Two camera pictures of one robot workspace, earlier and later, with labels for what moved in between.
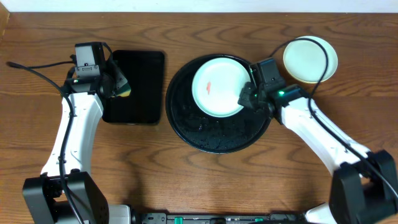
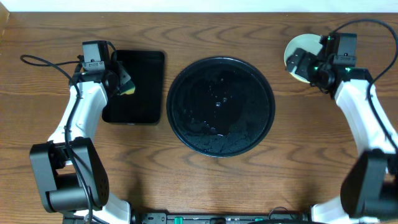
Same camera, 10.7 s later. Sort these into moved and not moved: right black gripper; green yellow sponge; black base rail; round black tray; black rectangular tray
Moved: green yellow sponge; right black gripper
Not moved: black rectangular tray; round black tray; black base rail
